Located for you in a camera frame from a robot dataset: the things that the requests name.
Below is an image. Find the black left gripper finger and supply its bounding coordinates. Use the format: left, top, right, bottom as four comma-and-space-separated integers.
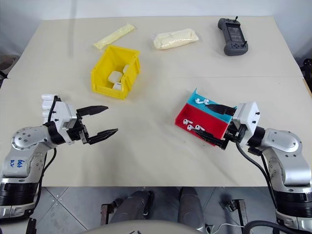
77, 105, 109, 118
87, 128, 119, 145

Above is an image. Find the blue plastic tray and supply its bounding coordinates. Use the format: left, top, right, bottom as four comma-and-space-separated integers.
187, 87, 238, 123

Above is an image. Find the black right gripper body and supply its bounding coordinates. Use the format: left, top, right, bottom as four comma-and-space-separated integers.
219, 121, 250, 151

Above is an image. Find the long pale yellow pouch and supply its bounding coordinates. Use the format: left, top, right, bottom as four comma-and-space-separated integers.
94, 23, 136, 50

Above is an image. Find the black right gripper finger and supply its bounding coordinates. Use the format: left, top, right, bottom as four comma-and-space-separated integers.
207, 104, 236, 117
194, 130, 227, 149

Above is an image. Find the black background equipment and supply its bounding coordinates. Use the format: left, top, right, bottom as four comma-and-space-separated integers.
301, 57, 312, 80

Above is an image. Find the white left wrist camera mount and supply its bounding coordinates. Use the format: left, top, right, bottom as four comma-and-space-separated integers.
50, 99, 78, 145

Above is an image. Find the red plastic tray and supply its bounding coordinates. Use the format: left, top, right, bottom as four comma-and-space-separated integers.
174, 103, 231, 147

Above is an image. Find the thin white floor cable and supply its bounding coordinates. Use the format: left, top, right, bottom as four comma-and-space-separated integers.
207, 222, 245, 234

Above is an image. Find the light gray rounded robot torso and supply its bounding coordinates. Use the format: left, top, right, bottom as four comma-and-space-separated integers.
84, 220, 198, 234

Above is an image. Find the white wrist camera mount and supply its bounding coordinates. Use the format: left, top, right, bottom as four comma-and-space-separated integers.
50, 99, 78, 145
232, 101, 261, 137

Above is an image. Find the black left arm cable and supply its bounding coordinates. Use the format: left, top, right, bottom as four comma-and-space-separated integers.
29, 95, 60, 215

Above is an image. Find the brown round background object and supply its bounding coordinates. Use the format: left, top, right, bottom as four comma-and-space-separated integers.
0, 55, 18, 78

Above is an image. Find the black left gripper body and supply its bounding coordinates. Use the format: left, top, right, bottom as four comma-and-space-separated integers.
66, 108, 90, 145

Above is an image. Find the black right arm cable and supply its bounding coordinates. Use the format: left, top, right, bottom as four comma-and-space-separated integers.
235, 141, 281, 213

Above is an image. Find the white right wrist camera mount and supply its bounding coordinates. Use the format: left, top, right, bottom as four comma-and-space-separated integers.
232, 101, 261, 137

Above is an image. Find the thick dark gray hose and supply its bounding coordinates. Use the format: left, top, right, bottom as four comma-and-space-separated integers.
243, 220, 280, 234

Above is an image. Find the dark gray rounded shape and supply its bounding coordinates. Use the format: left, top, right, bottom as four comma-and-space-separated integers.
109, 190, 155, 226
177, 187, 206, 232

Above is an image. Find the gray handheld remote controller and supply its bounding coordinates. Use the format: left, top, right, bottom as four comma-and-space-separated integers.
217, 16, 250, 57

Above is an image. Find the pale yellow granule bag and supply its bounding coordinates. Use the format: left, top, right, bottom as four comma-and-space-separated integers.
153, 28, 199, 51

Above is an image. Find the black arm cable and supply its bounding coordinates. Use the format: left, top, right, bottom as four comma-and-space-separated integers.
235, 141, 281, 213
29, 95, 60, 215

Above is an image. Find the brown metal table bracket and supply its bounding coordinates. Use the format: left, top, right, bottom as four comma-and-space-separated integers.
100, 204, 112, 226
229, 199, 247, 229

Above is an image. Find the yellow plastic bin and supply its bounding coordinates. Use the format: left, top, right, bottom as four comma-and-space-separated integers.
91, 45, 141, 101

